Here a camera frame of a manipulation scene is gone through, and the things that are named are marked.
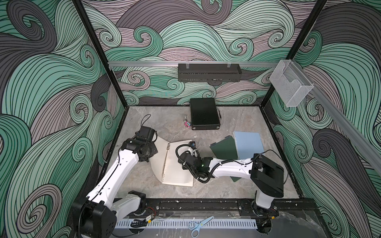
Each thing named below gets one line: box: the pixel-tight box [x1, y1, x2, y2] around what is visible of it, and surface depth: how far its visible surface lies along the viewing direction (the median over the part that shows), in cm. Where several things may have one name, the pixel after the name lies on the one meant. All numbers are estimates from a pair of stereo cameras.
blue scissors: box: [188, 215, 215, 238], surface depth 70 cm
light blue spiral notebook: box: [233, 130, 265, 160], surface depth 103 cm
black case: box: [190, 97, 221, 131], surface depth 116 cm
